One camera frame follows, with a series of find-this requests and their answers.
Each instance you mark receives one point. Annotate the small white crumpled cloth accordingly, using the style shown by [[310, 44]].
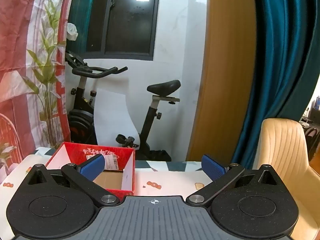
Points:
[[72, 30]]

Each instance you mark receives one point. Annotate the dark framed window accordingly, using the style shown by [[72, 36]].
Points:
[[132, 17]]

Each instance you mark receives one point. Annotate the red cardboard box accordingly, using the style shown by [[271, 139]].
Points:
[[72, 152]]

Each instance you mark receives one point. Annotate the white board sheet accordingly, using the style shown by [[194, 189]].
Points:
[[112, 120]]

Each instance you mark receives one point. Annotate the dark background furniture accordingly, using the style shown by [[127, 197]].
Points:
[[312, 120]]

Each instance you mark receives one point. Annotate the beige padded chair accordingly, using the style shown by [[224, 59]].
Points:
[[282, 150]]

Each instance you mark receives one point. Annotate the white printed tablecloth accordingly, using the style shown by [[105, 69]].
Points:
[[170, 180]]

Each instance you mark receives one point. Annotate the red plant printed wall cloth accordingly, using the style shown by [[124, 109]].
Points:
[[25, 55]]

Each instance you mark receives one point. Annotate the black exercise bike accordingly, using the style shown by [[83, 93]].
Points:
[[150, 120]]

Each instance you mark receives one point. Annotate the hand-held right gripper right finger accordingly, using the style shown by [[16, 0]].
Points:
[[212, 168]]

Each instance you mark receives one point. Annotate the teal curtain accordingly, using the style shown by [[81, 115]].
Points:
[[277, 67], [86, 12]]

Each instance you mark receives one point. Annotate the wooden door panel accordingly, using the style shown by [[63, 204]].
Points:
[[225, 67]]

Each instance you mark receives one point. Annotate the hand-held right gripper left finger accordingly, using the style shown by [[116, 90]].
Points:
[[92, 167]]

